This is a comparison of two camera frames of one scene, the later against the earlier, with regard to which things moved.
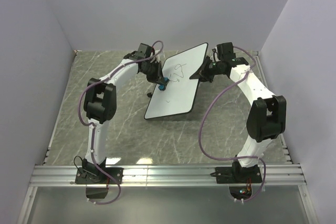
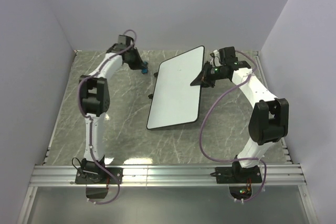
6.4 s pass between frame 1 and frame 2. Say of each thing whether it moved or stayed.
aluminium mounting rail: stayed
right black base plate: stayed
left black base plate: stayed
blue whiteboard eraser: moved
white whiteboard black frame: moved
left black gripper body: moved
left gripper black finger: moved
